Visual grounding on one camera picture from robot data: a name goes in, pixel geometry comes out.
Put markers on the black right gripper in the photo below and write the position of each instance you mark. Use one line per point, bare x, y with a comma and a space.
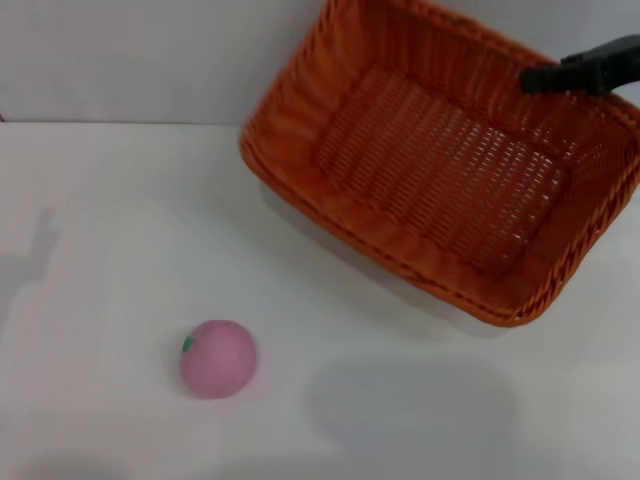
607, 65

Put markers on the orange woven plastic basket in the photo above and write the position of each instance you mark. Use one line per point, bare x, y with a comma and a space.
430, 165

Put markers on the pink toy peach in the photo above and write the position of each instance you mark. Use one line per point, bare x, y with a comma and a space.
217, 360

